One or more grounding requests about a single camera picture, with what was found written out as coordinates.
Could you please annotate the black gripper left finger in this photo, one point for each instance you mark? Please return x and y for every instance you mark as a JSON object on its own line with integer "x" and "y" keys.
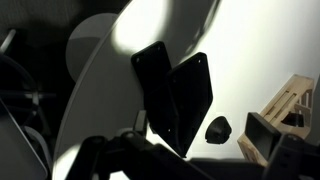
{"x": 140, "y": 125}

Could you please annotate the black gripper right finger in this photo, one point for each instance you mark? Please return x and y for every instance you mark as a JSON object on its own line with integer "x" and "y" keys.
{"x": 262, "y": 134}

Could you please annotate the black bracket plate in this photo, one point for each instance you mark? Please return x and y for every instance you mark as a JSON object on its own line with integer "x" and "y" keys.
{"x": 151, "y": 66}
{"x": 178, "y": 107}

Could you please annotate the small black round object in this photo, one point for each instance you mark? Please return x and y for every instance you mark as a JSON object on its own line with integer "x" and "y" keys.
{"x": 218, "y": 132}

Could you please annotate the wooden slatted tray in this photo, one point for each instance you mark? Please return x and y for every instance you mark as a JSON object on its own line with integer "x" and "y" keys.
{"x": 289, "y": 111}

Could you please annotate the white round table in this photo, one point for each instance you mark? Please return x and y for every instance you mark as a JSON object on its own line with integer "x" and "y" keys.
{"x": 253, "y": 48}

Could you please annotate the white table pedestal base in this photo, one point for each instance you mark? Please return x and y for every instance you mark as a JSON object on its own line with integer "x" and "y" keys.
{"x": 84, "y": 39}

